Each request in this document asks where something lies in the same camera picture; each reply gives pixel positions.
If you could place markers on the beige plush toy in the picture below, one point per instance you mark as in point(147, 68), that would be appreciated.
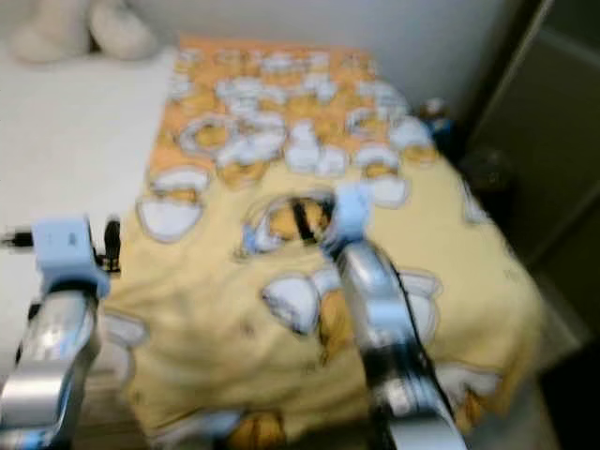
point(84, 33)

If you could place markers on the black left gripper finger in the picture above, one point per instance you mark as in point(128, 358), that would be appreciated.
point(112, 239)

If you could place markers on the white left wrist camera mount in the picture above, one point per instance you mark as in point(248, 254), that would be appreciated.
point(67, 248)

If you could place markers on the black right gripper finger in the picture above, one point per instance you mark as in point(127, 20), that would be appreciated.
point(303, 220)

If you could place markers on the dark cabinet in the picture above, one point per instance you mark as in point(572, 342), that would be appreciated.
point(534, 122)

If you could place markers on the small blue bottle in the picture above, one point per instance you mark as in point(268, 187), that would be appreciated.
point(436, 117)

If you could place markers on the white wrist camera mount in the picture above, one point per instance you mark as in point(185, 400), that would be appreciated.
point(352, 211)
point(67, 248)

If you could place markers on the yellow cartoon print blanket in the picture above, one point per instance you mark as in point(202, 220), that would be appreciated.
point(337, 141)

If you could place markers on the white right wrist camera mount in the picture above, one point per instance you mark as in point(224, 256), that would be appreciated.
point(352, 211)

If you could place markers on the white quilted mattress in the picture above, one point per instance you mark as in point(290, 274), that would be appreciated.
point(75, 169)

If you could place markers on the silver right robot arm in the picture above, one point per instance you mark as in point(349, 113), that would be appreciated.
point(394, 347)

